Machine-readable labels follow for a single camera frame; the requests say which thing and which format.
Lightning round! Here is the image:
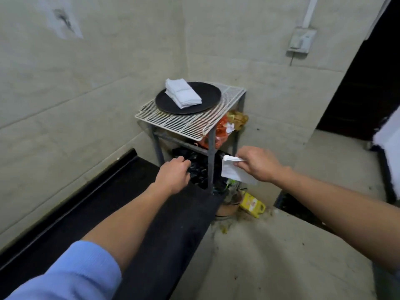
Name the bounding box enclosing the person's right hand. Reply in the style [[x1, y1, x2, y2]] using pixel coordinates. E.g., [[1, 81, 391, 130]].
[[234, 146, 285, 183]]

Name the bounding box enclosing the person's left hand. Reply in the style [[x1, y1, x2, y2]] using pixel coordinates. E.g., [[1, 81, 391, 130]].
[[155, 156, 192, 195]]

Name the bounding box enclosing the white paper napkin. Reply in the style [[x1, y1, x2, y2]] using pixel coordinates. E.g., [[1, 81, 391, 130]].
[[221, 155, 259, 186]]

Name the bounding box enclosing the person's right forearm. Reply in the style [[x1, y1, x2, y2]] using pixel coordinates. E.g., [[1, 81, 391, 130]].
[[275, 167, 400, 274]]

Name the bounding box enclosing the person's left forearm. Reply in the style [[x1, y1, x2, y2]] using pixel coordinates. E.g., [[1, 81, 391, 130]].
[[82, 182, 173, 272]]

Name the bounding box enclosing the black garbage bag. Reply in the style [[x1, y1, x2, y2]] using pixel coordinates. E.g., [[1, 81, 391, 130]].
[[172, 147, 232, 194]]

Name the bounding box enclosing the orange plastic bag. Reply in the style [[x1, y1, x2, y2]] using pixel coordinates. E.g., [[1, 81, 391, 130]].
[[199, 115, 232, 150]]

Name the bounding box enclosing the brown crumpled wrapper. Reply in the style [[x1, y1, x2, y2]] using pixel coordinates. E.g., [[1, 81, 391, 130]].
[[226, 110, 249, 131]]

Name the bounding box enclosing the yellow carton box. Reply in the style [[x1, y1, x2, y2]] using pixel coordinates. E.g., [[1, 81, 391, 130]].
[[239, 192, 266, 219]]

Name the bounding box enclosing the brown round bin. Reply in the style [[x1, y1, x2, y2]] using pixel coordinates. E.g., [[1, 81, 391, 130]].
[[215, 190, 244, 220]]

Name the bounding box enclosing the round black tray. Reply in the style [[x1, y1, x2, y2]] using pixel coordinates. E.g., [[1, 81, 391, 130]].
[[155, 82, 222, 115]]

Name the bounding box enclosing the stack of white folded napkins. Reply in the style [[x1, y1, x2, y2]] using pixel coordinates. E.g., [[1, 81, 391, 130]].
[[165, 79, 203, 109]]

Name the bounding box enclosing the dark wooden door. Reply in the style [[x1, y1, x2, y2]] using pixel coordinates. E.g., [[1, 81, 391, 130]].
[[316, 0, 400, 141]]

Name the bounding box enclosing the white cloth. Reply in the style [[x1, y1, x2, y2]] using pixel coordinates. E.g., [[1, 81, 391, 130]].
[[372, 106, 400, 200]]

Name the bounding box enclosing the blue shirt sleeve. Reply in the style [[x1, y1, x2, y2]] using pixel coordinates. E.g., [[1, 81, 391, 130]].
[[6, 240, 123, 300]]

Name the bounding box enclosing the grey metal stand frame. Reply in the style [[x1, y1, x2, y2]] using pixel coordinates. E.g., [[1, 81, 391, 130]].
[[149, 92, 247, 192]]

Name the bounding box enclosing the white wire rack shelf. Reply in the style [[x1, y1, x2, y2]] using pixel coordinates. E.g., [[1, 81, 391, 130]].
[[135, 82, 247, 141]]

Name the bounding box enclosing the white wall switch box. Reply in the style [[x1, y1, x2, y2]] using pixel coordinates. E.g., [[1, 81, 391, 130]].
[[287, 27, 317, 55]]

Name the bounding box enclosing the white cable conduit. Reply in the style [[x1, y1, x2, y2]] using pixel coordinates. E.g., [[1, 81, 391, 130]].
[[302, 0, 319, 29]]

